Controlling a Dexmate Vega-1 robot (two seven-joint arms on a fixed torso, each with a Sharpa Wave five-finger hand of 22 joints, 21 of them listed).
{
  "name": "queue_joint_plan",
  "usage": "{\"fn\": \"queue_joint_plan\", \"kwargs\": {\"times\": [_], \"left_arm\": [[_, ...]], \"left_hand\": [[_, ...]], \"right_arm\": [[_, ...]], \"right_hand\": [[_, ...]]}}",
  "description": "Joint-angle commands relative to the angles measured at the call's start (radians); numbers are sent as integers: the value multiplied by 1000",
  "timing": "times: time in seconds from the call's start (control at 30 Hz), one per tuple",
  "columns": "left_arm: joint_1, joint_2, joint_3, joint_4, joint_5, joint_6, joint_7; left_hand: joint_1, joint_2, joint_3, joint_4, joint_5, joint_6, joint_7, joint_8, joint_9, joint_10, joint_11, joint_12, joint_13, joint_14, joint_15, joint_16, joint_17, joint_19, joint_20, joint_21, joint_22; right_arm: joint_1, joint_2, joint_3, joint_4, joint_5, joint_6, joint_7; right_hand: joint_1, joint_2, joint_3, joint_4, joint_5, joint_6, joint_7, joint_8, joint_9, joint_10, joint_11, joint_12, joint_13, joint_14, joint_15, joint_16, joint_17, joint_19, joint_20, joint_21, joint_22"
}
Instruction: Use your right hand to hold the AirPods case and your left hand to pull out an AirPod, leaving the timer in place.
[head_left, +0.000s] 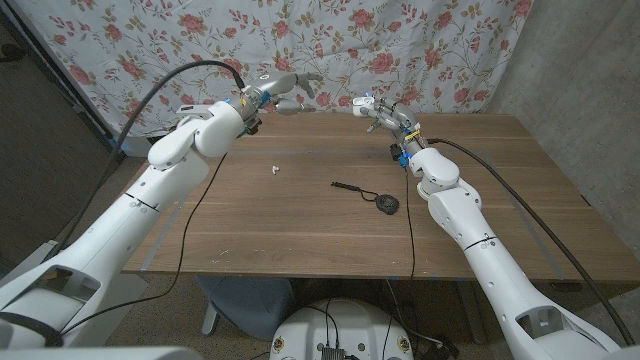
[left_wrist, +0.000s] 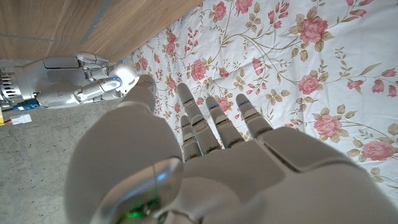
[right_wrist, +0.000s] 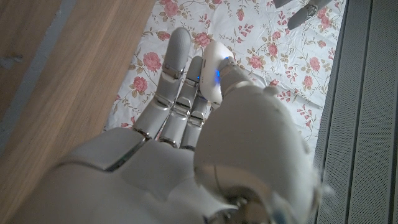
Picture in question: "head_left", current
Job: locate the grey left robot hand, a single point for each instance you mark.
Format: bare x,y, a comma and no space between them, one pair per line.
272,92

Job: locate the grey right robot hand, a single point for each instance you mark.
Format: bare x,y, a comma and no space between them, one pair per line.
402,125

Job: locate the white AirPods case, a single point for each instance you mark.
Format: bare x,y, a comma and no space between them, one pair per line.
362,106

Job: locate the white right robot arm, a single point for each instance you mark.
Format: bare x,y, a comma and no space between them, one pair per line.
485,255

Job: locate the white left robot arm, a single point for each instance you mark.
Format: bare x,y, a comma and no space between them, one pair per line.
125,225

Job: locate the floral backdrop cloth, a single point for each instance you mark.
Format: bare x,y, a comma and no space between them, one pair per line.
400,50

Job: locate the white power strip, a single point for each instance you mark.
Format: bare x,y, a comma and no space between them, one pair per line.
192,108

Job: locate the grey table leg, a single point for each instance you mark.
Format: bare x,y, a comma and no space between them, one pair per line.
470,310

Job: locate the white robot torso base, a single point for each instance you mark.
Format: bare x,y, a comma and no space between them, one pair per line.
350,330

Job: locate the blue-grey chair under table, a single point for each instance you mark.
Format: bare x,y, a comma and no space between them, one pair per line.
250,305

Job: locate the black power adapter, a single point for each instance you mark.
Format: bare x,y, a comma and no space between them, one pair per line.
442,351

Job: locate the white table leg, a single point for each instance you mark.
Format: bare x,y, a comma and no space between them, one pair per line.
210,320

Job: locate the white robot head edge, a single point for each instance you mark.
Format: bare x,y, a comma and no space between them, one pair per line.
100,354

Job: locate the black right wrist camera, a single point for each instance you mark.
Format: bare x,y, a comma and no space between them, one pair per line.
396,151

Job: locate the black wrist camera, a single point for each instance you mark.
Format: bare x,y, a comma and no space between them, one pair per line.
254,126
396,151

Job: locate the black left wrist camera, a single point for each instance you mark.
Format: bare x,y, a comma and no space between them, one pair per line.
254,126

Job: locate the black door frame strip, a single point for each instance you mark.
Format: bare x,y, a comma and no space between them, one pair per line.
60,75

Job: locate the black under-table bracket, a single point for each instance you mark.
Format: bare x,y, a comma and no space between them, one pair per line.
565,287

